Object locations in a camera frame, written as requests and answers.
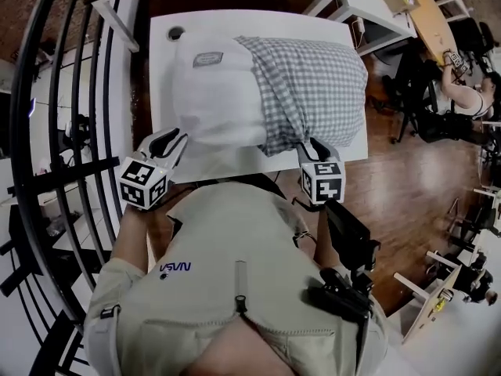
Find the white work table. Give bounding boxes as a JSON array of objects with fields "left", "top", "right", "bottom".
[{"left": 148, "top": 9, "right": 369, "bottom": 186}]

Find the grey checked pillowcase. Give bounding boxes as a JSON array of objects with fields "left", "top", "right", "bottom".
[{"left": 233, "top": 34, "right": 369, "bottom": 158}]

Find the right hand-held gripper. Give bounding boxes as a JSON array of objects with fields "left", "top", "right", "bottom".
[{"left": 295, "top": 137, "right": 346, "bottom": 204}]

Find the white pillow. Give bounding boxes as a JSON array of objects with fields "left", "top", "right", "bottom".
[{"left": 170, "top": 35, "right": 270, "bottom": 149}]

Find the wooden-top white workbench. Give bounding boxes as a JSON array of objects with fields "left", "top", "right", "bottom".
[{"left": 393, "top": 264, "right": 469, "bottom": 345}]

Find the round wooden table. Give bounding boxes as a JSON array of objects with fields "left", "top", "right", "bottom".
[{"left": 402, "top": 0, "right": 458, "bottom": 69}]

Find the person's right forearm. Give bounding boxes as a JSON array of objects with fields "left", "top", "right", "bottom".
[{"left": 314, "top": 201, "right": 338, "bottom": 270}]

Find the person's left forearm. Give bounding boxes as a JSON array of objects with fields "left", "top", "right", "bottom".
[{"left": 110, "top": 201, "right": 153, "bottom": 268}]

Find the black headrest office chair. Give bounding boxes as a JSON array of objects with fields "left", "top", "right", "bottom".
[{"left": 449, "top": 17, "right": 496, "bottom": 60}]

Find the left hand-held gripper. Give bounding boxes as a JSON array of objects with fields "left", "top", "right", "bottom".
[{"left": 119, "top": 127, "right": 189, "bottom": 212}]

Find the black metal railing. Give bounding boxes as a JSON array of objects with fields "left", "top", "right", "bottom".
[{"left": 0, "top": 0, "right": 142, "bottom": 376}]

